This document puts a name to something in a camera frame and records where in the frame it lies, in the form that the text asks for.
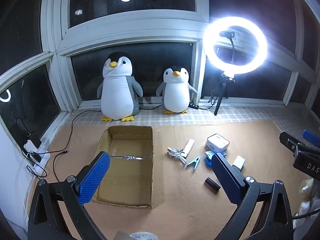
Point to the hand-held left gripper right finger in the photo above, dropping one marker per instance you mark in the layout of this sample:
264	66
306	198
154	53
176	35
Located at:
225	177

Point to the blue clothespin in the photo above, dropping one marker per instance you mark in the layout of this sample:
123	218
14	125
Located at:
193	163

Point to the plaid blanket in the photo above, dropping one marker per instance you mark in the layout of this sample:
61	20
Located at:
250	115

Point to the black inline controller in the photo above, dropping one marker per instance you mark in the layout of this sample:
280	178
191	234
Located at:
194	106

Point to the grey fuzzy cloth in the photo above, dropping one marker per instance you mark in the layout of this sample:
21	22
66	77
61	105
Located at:
143	237

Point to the white power strip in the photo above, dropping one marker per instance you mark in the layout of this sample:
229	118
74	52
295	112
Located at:
32	147

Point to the small white box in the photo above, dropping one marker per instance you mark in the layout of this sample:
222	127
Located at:
217	142

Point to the small penguin plush toy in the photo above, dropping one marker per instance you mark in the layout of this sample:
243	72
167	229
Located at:
175	95

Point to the black gooseneck phone holder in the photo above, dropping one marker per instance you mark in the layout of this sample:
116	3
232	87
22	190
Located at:
227	33

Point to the cardboard box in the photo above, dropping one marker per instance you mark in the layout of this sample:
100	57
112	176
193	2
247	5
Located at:
130	177

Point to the white power adapter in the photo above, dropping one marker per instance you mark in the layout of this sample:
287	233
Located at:
239	162

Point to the white window frame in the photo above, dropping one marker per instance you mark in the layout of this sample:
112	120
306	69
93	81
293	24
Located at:
130	32

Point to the small black cuboid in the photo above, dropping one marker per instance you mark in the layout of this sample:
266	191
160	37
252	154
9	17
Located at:
212	185

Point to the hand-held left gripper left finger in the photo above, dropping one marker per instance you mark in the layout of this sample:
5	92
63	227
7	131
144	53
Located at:
92	177

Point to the beige blanket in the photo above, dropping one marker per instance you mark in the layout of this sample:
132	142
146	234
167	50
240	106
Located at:
175	205

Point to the white patterned lighter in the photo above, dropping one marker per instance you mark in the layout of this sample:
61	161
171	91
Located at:
188	147

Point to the light blue plastic clip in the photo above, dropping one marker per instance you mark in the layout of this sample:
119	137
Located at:
221	153

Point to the clear plastic bag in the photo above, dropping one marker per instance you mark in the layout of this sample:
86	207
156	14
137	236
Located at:
306	187

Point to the black stand leg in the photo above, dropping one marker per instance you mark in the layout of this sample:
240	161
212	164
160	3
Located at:
220	100

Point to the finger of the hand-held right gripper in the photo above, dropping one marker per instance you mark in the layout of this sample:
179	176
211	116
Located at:
311	137
290	142

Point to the large penguin plush toy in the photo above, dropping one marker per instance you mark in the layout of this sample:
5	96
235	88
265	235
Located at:
117	92

